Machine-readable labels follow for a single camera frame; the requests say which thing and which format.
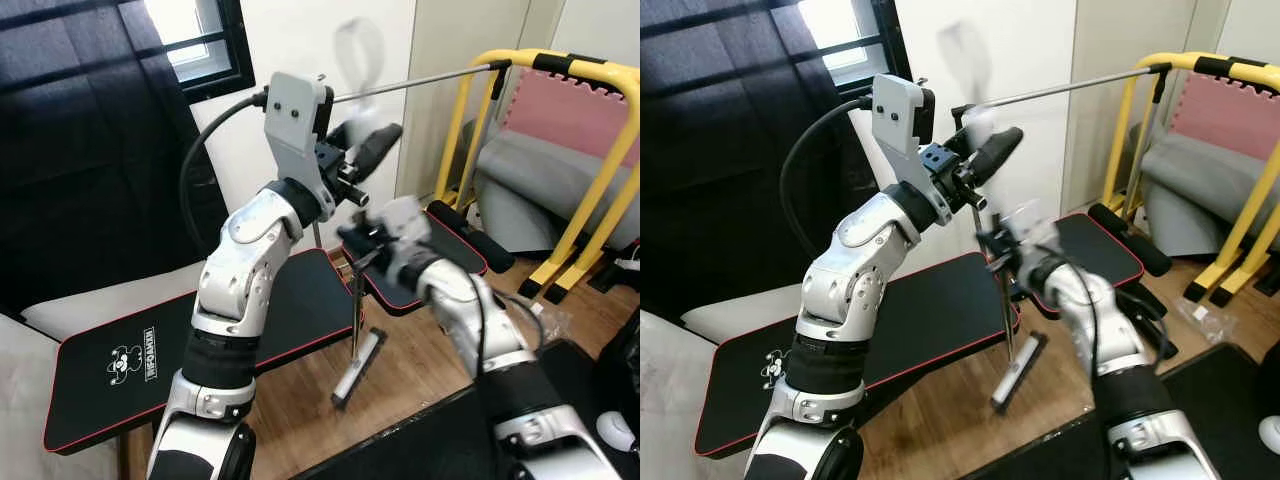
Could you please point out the black red-trimmed workout bench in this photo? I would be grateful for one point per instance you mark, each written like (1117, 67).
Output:
(940, 320)
(120, 350)

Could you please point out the dark blue curtain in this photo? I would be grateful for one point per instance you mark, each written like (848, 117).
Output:
(720, 150)
(80, 150)

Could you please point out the clear plastic bag with label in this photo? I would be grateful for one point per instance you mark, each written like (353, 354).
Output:
(545, 318)
(1208, 318)

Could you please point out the black framed window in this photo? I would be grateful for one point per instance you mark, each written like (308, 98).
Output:
(185, 25)
(840, 25)

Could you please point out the white round plastic object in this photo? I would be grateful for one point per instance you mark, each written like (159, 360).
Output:
(1270, 435)
(615, 432)

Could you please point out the grey rolled foam mat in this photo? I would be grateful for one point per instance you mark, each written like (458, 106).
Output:
(1190, 190)
(530, 190)

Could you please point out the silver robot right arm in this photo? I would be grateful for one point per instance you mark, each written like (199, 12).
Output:
(1095, 310)
(470, 310)

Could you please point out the grey metal pole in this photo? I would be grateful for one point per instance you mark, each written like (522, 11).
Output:
(420, 82)
(1070, 86)

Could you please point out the yellow tubular exercise frame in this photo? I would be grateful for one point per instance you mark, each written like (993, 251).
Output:
(605, 70)
(1262, 72)

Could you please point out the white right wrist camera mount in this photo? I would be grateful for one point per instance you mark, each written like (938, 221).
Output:
(408, 222)
(1032, 235)

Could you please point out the pink foam puzzle mat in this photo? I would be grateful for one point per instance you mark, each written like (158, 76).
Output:
(1230, 110)
(580, 110)

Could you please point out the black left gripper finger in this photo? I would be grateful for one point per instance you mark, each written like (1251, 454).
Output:
(998, 152)
(378, 148)

